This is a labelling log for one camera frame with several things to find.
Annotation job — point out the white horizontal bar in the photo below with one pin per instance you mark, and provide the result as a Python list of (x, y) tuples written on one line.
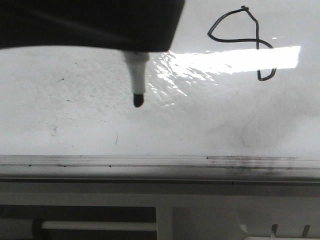
[(99, 226)]

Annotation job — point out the white whiteboard marker black tip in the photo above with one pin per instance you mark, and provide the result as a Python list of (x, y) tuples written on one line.
[(136, 62)]

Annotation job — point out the white whiteboard with aluminium frame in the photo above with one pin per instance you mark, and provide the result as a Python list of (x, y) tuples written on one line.
[(237, 98)]

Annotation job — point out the white plastic frame below whiteboard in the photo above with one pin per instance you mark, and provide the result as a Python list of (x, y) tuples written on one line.
[(181, 211)]

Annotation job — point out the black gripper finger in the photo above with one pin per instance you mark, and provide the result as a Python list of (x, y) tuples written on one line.
[(130, 25)]

